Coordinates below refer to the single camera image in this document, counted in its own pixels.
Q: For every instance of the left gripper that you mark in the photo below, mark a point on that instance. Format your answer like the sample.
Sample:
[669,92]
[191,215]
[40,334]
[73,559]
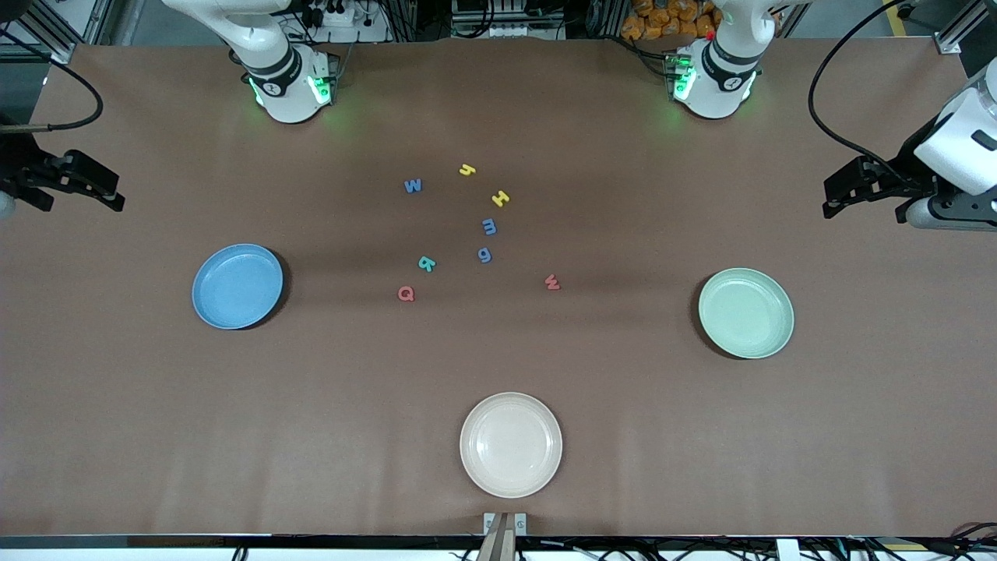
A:
[903,173]

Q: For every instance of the red foam lowercase w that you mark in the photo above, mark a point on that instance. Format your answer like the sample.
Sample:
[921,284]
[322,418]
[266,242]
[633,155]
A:
[552,283]

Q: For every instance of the blue foam uppercase M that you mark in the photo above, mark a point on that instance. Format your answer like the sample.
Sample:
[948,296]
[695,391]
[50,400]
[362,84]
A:
[413,185]

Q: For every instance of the red foam uppercase Q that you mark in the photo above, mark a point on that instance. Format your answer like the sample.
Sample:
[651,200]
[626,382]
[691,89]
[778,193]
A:
[406,294]

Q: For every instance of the teal foam uppercase R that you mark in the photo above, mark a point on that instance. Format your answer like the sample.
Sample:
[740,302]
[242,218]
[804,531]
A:
[426,263]

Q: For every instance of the yellow foam uppercase H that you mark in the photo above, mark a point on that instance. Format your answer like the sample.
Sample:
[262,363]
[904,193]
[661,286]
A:
[501,199]

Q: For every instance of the blue foam lowercase m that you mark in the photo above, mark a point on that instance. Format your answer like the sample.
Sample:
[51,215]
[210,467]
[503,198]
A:
[488,227]

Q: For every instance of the blue foam lowercase g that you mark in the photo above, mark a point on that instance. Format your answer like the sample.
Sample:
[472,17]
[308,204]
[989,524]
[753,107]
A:
[484,255]

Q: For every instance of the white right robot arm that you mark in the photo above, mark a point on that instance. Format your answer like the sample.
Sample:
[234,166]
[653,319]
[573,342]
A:
[284,86]

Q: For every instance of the green plate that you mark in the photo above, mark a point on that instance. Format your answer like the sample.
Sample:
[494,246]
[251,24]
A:
[745,313]

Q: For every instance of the blue plate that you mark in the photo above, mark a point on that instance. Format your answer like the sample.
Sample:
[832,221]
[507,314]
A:
[236,287]

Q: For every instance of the yellow foam lowercase y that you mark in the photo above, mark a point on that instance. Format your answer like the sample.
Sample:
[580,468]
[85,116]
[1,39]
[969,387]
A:
[466,169]

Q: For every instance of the cream plate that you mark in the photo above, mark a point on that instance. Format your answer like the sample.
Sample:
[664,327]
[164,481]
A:
[510,445]

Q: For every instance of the bag of orange objects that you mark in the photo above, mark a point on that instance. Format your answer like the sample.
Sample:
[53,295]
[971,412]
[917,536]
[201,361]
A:
[670,19]

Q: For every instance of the white power strip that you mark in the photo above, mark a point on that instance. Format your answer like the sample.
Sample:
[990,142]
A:
[343,14]

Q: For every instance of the brown table cover sheet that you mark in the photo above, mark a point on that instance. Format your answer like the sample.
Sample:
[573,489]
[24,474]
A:
[498,351]

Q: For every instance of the aluminium frame profile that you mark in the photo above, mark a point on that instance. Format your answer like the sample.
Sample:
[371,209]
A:
[47,31]
[954,35]

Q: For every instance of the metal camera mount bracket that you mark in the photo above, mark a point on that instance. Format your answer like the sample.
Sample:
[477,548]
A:
[505,538]

